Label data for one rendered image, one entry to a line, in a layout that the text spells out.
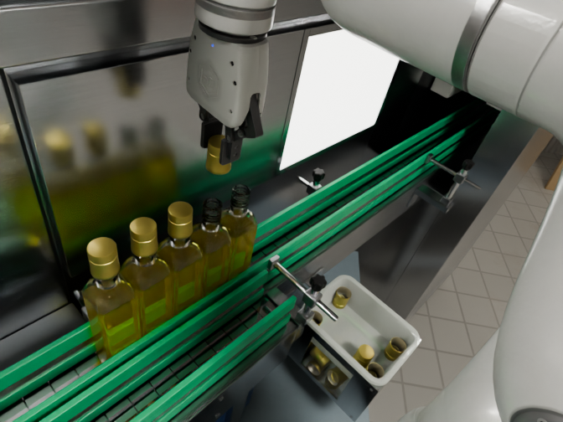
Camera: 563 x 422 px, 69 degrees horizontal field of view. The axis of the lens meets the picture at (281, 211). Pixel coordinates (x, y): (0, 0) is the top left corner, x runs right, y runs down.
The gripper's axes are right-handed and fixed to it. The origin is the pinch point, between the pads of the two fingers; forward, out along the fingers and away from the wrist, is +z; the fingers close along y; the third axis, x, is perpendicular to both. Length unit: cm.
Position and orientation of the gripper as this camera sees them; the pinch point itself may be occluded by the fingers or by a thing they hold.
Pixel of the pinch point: (221, 141)
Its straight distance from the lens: 56.7
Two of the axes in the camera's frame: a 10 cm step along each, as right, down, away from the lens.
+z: -1.9, 7.1, 6.8
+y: 6.7, 6.0, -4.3
